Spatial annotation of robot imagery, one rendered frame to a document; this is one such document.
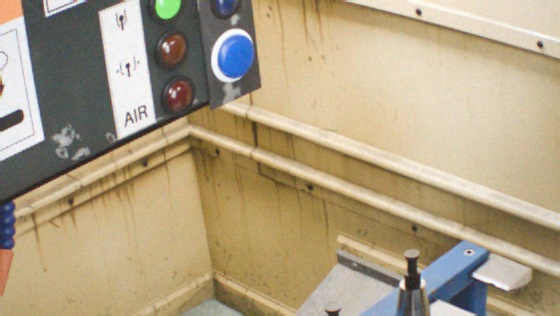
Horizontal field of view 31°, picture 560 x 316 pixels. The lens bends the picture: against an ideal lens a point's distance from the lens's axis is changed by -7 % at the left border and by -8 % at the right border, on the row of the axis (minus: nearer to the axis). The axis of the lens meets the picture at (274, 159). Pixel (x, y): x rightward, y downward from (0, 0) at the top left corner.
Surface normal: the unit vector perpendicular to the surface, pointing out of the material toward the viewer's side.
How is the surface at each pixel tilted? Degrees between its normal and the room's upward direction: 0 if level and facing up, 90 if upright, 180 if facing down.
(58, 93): 90
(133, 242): 90
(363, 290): 24
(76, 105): 90
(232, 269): 90
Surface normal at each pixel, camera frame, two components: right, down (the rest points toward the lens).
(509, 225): -0.72, 0.37
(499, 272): -0.10, -0.89
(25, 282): 0.69, 0.26
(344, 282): -0.40, -0.65
